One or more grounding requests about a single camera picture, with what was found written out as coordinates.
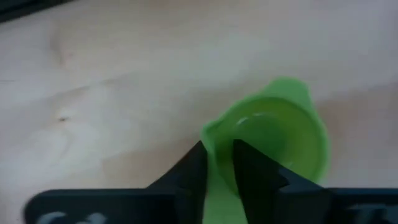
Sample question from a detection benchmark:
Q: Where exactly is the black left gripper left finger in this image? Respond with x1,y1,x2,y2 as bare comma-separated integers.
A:
146,140,208,224

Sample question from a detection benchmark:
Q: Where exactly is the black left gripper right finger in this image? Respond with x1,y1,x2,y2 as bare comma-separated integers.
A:
233,139,324,224

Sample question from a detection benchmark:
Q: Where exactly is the green measuring cup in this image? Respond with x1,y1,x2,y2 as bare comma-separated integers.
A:
200,77,330,224

